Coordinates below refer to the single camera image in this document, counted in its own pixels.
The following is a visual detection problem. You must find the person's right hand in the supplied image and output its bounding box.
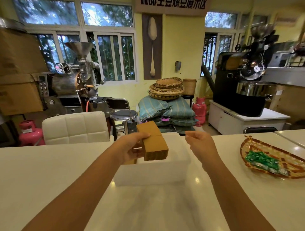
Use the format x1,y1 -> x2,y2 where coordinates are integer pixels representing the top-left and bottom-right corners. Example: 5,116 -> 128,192
185,130 -> 221,172

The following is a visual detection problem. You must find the pile of teal woven sacks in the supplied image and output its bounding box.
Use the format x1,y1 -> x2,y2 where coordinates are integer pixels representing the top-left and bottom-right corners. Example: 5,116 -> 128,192
138,96 -> 199,134

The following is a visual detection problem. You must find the small black stool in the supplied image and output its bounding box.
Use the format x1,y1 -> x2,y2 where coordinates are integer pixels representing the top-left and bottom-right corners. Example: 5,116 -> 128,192
182,95 -> 195,108

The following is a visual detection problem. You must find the person's right forearm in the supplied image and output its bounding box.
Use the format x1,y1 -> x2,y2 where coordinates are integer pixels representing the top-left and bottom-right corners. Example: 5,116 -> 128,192
202,158 -> 277,231

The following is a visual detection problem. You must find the silver coffee roaster machine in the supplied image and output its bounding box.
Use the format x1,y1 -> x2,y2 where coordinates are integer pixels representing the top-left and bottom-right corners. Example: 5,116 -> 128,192
37,42 -> 112,117

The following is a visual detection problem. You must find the white padded chair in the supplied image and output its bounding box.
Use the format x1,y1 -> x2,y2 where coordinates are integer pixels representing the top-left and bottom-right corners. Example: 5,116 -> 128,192
42,111 -> 111,146

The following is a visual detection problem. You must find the woven bamboo tray basket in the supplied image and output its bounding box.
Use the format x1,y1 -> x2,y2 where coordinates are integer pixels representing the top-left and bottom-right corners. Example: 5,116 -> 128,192
240,135 -> 305,179

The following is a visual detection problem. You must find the white wall banner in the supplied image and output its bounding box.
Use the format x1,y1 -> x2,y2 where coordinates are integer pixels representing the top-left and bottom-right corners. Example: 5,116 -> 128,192
134,0 -> 211,17

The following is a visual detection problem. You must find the person's left hand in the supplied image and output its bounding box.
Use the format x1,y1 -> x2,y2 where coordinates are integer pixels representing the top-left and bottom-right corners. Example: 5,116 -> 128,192
111,132 -> 151,165

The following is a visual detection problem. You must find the black coffee roaster machine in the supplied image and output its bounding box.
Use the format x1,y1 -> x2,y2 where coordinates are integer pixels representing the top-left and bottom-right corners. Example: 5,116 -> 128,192
213,23 -> 279,117

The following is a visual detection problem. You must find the pink gas cylinder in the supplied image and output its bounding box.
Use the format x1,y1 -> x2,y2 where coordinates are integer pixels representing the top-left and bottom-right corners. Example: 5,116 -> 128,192
192,97 -> 207,127
18,120 -> 46,147

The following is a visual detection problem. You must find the pile of green candy packets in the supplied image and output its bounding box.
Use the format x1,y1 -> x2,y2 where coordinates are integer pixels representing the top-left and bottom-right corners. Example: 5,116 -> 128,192
245,150 -> 289,176

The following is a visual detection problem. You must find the translucent plastic bin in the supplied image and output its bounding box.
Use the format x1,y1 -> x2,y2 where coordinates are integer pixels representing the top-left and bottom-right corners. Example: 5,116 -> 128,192
114,132 -> 191,187

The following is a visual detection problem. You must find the tall woven basket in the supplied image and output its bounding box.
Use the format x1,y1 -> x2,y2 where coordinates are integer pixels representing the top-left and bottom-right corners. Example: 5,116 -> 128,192
182,78 -> 197,96

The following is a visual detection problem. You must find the black chair backrest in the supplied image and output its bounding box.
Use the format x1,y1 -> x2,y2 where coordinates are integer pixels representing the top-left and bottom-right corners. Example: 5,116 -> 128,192
243,126 -> 278,134

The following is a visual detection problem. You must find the brown cardboard box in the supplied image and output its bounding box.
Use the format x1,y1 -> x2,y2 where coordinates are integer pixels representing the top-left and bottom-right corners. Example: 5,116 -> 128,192
0,27 -> 49,76
0,74 -> 44,116

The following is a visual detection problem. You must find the black exhaust pipe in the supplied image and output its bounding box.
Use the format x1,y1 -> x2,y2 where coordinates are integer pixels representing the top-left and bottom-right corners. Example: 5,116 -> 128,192
201,63 -> 215,93

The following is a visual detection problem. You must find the person's left forearm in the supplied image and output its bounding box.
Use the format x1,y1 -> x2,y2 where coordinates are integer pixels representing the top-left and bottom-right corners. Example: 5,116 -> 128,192
21,142 -> 124,231

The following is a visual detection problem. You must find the stack of flat woven baskets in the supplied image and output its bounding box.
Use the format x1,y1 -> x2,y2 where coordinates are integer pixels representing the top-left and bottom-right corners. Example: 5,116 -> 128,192
149,77 -> 185,101

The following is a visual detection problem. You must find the window with black grille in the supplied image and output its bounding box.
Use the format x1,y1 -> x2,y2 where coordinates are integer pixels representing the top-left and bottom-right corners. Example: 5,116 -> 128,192
201,11 -> 270,78

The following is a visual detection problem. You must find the black chrome stool chair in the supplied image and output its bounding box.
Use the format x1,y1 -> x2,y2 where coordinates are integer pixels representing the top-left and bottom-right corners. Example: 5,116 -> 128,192
106,98 -> 138,135

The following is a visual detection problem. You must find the white framed window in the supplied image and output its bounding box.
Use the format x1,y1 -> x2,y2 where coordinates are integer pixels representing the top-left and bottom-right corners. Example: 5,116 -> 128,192
13,0 -> 138,84

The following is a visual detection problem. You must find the grey bar counter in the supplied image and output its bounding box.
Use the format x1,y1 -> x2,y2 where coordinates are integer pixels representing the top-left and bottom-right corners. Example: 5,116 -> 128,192
261,66 -> 305,124

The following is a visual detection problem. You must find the white low cabinet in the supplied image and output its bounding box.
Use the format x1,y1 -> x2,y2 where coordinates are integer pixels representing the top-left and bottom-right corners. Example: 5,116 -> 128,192
208,100 -> 291,135

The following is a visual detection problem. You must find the brown spoon wall picture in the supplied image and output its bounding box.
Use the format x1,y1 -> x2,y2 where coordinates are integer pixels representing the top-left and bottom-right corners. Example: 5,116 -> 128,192
142,13 -> 163,81

